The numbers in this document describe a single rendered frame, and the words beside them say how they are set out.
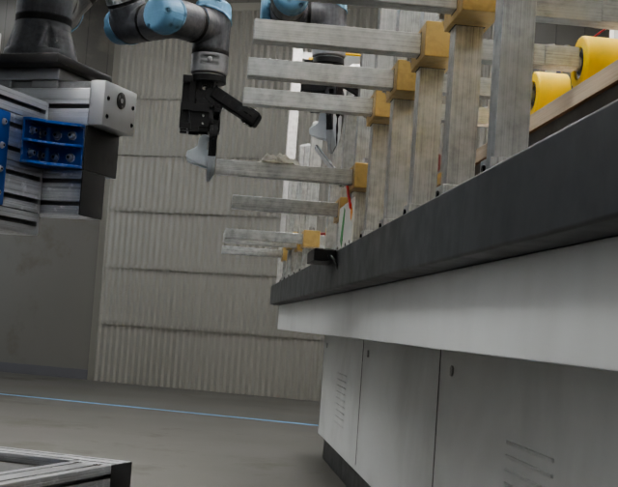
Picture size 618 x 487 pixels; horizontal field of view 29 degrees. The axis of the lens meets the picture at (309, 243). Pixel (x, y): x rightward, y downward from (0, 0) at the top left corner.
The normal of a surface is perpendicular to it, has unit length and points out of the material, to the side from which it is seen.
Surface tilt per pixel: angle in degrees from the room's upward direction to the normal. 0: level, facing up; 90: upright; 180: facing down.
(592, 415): 90
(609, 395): 90
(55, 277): 90
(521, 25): 90
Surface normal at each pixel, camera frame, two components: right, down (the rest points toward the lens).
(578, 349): -0.99, -0.07
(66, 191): -0.33, -0.09
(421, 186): 0.08, -0.07
